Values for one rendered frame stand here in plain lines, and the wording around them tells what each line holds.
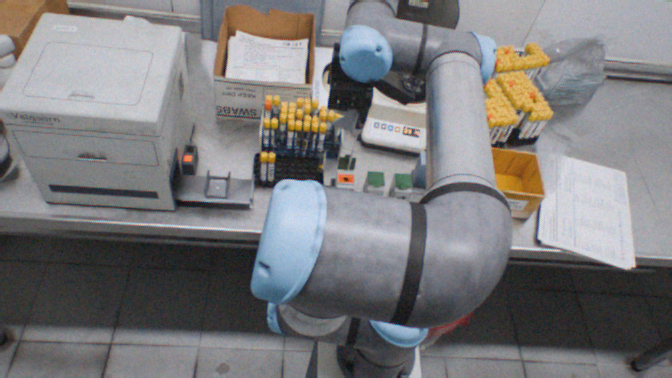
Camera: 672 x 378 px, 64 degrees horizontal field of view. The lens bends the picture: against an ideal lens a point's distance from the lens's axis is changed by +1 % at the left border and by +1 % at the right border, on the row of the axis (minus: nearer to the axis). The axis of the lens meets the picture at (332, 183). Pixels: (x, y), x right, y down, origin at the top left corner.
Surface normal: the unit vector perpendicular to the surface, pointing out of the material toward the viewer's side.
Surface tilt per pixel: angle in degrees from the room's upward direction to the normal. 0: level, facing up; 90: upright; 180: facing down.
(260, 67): 1
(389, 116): 90
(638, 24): 90
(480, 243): 24
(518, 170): 90
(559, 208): 0
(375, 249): 19
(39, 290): 0
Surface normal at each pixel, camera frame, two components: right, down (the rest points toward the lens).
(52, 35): 0.12, -0.59
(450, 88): -0.29, -0.71
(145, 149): 0.00, 0.80
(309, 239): 0.00, -0.22
